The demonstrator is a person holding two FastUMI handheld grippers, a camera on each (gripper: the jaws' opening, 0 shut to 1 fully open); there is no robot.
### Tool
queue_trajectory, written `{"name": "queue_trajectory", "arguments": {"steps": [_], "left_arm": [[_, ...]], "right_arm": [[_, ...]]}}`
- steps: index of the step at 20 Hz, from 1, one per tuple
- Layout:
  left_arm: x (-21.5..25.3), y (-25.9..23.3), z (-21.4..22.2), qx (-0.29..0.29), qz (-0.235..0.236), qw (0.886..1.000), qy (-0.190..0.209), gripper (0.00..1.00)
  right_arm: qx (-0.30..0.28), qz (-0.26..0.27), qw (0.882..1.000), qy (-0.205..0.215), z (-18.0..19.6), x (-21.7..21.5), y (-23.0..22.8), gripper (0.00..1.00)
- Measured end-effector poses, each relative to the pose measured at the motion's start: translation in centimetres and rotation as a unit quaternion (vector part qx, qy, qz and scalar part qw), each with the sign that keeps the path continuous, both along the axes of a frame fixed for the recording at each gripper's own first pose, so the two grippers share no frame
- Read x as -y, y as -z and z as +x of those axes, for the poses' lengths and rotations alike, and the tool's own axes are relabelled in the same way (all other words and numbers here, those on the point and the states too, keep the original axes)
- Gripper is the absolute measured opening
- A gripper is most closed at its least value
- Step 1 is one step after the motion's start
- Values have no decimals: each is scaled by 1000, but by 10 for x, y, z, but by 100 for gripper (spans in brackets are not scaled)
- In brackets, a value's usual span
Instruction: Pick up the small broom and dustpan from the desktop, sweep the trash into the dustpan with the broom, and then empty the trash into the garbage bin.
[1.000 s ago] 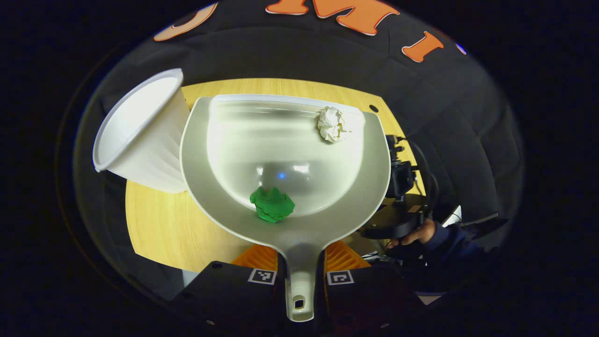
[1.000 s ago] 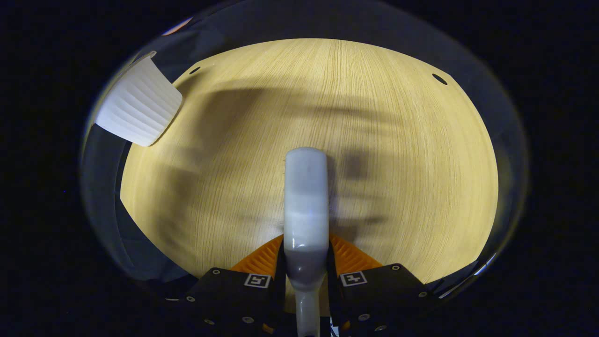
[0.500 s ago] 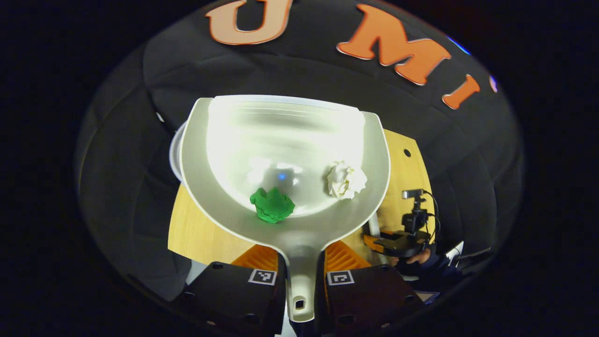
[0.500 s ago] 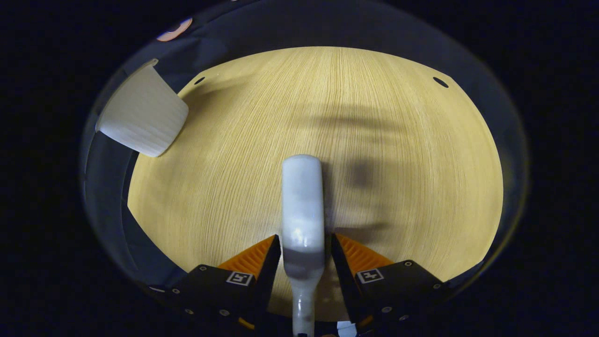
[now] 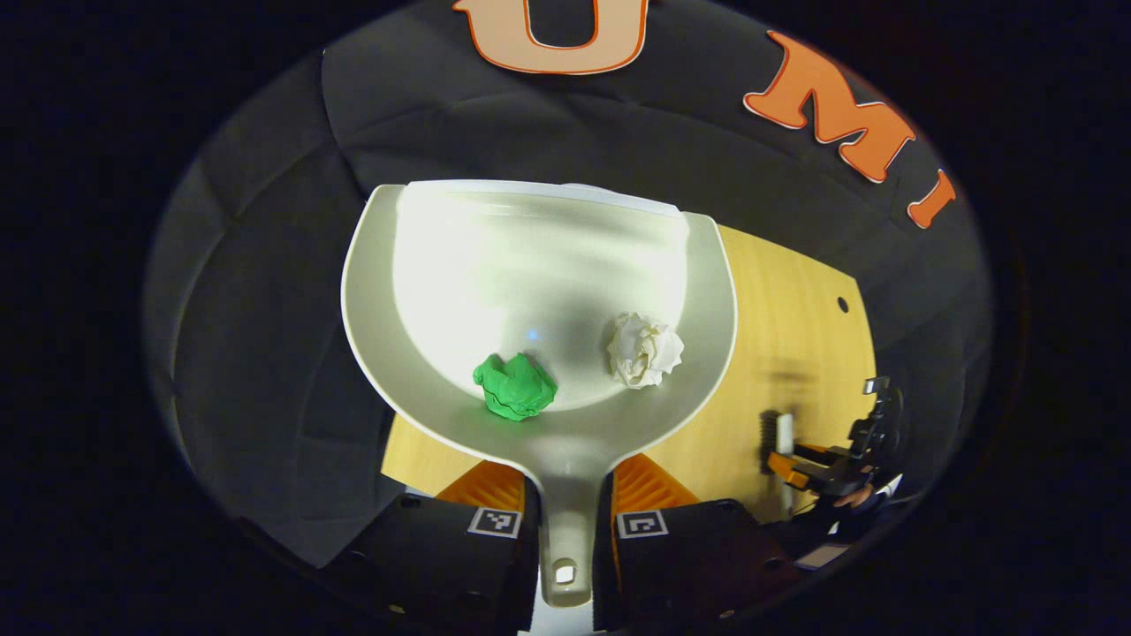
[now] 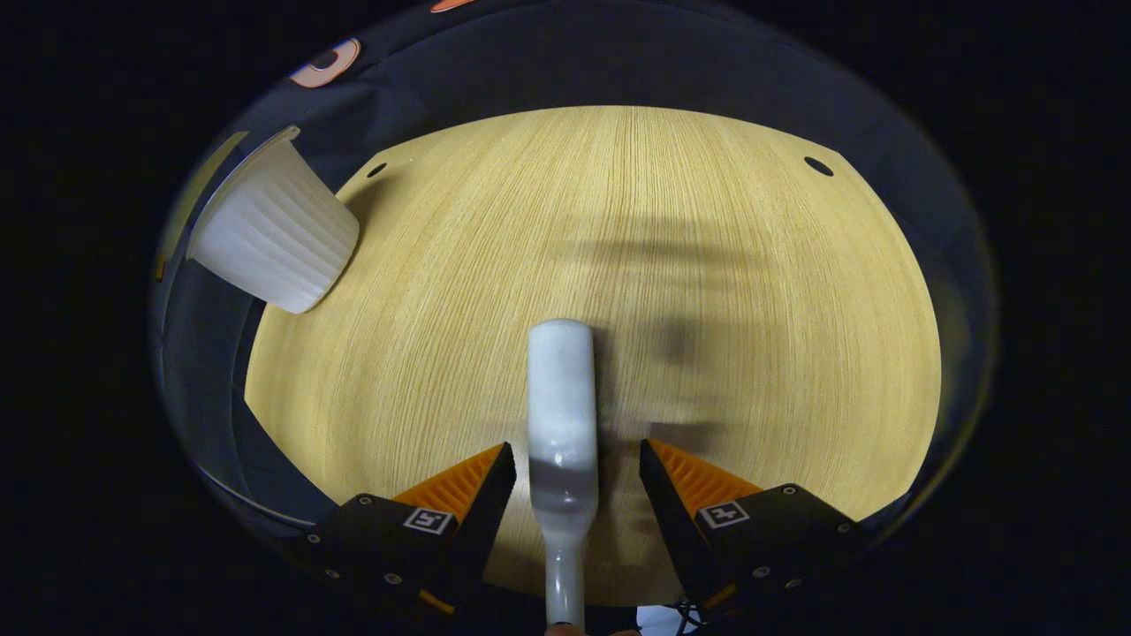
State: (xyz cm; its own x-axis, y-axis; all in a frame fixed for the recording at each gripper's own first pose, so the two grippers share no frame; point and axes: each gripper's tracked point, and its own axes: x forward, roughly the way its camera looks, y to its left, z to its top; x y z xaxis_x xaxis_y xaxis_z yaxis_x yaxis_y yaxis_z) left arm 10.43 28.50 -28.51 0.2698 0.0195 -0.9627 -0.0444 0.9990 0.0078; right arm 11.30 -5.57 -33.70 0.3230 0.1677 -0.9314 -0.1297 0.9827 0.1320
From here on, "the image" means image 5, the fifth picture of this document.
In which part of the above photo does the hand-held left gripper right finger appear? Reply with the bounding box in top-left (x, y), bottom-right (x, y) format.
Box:
top-left (594, 453), bottom-right (801, 632)

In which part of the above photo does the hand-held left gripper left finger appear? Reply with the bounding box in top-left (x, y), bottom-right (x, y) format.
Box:
top-left (318, 459), bottom-right (540, 636)

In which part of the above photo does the small white broom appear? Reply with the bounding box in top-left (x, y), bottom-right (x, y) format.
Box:
top-left (758, 411), bottom-right (796, 518)

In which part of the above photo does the green paper ball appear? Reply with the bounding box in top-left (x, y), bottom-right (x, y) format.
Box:
top-left (472, 352), bottom-right (558, 422)

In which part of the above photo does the white paper ball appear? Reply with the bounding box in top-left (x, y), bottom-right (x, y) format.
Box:
top-left (606, 312), bottom-right (686, 390)

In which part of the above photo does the white plastic dustpan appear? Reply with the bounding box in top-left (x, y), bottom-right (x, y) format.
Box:
top-left (341, 179), bottom-right (739, 609)

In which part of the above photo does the black backdrop cloth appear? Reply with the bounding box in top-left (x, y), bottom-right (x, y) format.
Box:
top-left (146, 0), bottom-right (995, 571)

